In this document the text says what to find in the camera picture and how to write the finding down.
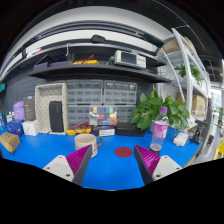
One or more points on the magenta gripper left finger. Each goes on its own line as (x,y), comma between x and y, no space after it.
(72,167)

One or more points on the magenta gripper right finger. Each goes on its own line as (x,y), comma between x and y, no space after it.
(152,166)

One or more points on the clear plastic water bottle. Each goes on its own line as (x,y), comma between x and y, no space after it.
(161,125)

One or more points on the beige ceramic mug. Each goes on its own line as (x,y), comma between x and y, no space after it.
(83,140)

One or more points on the red round coaster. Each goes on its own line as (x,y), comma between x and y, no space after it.
(123,152)

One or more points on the white power adapter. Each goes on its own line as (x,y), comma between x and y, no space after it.
(180,139)

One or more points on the yellow red multimeter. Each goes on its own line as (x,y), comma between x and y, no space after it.
(80,128)

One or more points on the black flat case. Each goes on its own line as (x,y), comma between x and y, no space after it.
(127,129)

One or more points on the black labelled box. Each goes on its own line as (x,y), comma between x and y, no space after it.
(104,130)

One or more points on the black clamp stand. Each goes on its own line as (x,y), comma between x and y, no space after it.
(196,137)

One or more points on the clear compartment organiser box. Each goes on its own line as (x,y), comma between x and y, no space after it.
(103,115)

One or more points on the white small box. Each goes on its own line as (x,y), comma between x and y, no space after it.
(31,128)

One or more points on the black speaker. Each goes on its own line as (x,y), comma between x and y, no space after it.
(56,116)

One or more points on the brown cardboard box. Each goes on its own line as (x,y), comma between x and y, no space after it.
(10,141)

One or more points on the blue box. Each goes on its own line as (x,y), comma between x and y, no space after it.
(15,127)

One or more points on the grey drawer cabinet left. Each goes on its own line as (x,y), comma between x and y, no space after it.
(81,94)

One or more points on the grey drawer cabinet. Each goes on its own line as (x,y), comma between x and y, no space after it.
(81,94)
(122,95)

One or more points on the grey drawer cabinet right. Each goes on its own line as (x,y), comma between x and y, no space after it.
(122,95)

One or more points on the white pegboard tray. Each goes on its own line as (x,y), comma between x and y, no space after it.
(44,95)

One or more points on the dark grey box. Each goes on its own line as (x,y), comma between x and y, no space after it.
(29,108)

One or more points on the purple bag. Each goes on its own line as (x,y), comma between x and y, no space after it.
(18,109)

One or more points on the white metal shelving rack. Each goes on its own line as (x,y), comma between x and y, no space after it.
(188,70)

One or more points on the white oscilloscope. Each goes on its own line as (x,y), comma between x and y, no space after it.
(129,59)

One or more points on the black wall shelf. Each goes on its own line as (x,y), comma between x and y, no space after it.
(94,71)

